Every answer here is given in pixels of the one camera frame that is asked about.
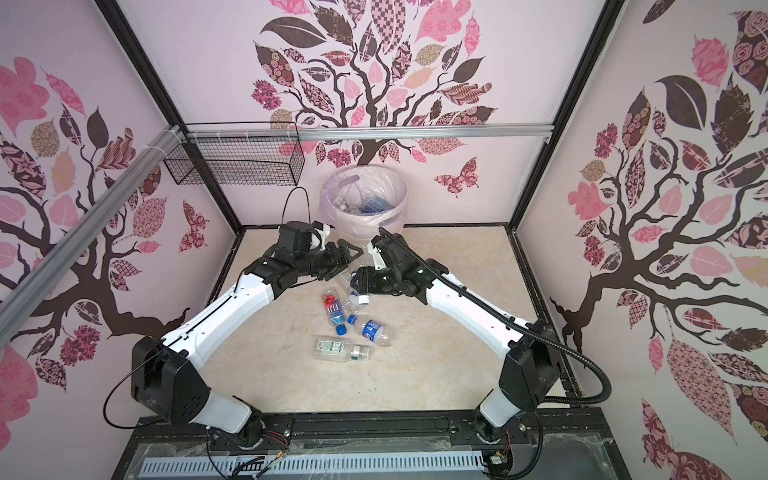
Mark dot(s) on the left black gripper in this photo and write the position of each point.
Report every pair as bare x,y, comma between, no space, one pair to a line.
339,263

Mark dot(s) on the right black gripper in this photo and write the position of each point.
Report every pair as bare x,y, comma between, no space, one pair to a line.
366,281

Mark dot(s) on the green label clear bottle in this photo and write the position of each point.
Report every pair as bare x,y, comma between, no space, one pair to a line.
349,201
339,350

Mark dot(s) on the blue label white cap bottle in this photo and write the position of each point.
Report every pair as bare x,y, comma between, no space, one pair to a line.
357,301

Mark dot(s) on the Fiji red flower bottle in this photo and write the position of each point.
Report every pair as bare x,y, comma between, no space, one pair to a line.
334,311

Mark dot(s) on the Pepsi blue label bottle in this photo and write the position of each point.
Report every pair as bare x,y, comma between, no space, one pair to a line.
371,329

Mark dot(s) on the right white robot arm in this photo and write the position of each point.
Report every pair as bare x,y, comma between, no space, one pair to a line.
530,368

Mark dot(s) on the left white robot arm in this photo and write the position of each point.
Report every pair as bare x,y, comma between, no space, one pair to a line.
165,374

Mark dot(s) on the white ribbed trash bin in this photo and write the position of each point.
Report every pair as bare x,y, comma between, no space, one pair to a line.
359,239

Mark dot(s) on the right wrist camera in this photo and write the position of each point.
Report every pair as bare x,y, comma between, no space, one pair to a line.
389,251

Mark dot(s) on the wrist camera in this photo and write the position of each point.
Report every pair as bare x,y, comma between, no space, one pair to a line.
389,251
302,237

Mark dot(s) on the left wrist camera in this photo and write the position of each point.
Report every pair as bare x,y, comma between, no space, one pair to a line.
302,237

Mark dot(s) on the back aluminium frame rail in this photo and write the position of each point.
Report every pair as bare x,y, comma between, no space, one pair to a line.
376,133

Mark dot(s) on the aluminium frame rail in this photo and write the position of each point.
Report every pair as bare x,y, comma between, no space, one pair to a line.
376,133
19,306

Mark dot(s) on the black wire mesh basket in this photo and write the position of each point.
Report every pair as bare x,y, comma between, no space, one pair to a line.
260,153

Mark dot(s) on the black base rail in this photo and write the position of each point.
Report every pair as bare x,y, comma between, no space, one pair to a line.
457,427

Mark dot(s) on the white slotted cable duct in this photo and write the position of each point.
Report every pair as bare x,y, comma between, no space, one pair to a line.
310,464

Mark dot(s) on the left aluminium frame rail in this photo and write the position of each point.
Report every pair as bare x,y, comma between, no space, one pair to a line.
19,306

